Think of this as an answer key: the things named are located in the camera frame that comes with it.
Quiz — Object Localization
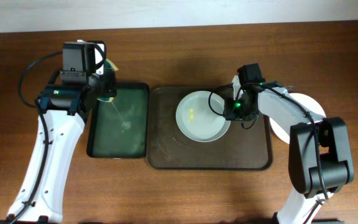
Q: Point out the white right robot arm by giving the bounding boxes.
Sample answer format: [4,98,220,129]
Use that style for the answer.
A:
[223,82,354,223]

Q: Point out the black water tray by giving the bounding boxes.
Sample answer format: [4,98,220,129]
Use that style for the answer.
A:
[86,82,150,159]

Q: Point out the brown serving tray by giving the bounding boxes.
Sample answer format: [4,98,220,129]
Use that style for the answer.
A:
[146,86,273,171]

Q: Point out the pink plate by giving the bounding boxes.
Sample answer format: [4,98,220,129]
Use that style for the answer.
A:
[268,92,327,144]

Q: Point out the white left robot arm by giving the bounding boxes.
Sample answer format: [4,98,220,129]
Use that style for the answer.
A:
[5,69,117,223]

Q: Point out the light blue plate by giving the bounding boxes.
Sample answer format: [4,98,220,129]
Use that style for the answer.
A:
[175,91,231,142]

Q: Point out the green and yellow sponge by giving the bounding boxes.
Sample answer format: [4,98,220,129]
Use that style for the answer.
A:
[98,59,119,103]

